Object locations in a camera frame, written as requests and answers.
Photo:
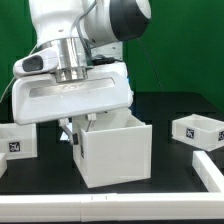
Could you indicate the white drawer box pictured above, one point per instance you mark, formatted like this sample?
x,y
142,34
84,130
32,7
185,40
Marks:
x,y
199,131
18,142

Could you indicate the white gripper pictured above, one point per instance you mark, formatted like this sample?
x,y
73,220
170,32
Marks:
x,y
37,97

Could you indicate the white marker sheet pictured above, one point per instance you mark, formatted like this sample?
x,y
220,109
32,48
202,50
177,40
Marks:
x,y
65,136

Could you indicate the white left rail piece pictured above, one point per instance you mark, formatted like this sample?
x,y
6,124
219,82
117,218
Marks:
x,y
3,164

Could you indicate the white front rail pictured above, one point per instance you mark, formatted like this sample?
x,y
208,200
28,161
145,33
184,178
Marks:
x,y
111,207

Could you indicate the white right rail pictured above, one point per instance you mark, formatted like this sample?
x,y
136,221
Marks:
x,y
208,172

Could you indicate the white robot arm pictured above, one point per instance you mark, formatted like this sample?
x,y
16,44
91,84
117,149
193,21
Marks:
x,y
63,79

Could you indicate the large white drawer cabinet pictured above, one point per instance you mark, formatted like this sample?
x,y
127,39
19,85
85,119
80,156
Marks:
x,y
116,150

